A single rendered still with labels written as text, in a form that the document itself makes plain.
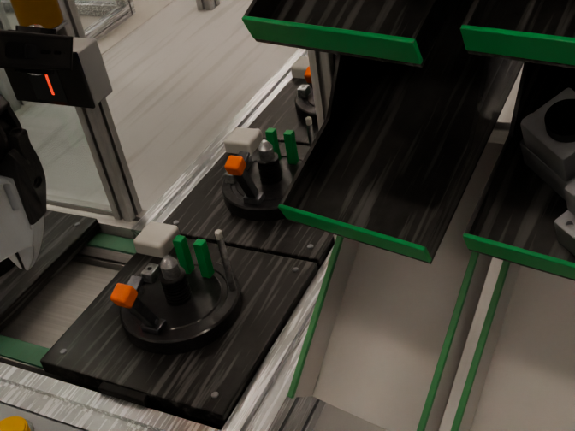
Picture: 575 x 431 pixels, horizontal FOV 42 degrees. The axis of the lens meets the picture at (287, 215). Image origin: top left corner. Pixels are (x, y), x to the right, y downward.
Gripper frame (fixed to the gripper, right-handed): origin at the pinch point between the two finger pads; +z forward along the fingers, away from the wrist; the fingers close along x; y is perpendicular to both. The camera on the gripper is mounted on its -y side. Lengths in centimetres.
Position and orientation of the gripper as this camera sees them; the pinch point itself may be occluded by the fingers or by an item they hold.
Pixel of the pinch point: (26, 248)
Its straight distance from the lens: 60.8
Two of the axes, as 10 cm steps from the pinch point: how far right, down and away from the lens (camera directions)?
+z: 1.5, 7.9, 5.9
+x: 9.0, 1.5, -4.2
